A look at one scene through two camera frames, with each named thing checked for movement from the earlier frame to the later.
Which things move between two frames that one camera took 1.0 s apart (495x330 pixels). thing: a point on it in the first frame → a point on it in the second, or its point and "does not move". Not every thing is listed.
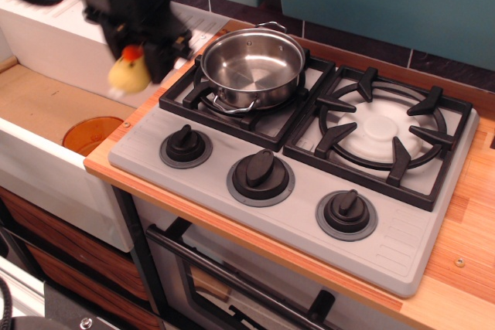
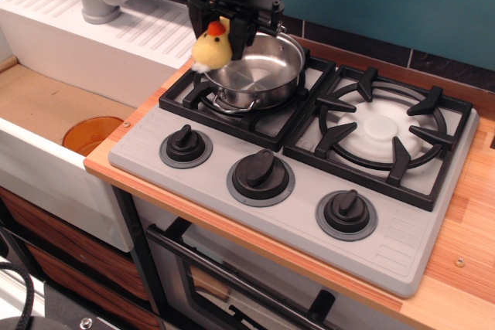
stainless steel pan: (245, 67) does not move
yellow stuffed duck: (130, 73) → (213, 49)
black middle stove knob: (260, 178) does not move
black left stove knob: (186, 149) does not move
